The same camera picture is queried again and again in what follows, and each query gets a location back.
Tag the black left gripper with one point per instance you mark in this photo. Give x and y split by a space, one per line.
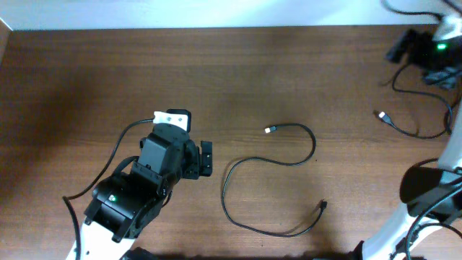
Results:
192 169

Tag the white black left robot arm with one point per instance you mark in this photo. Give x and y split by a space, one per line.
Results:
124 203

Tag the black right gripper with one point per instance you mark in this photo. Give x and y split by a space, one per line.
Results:
426 42

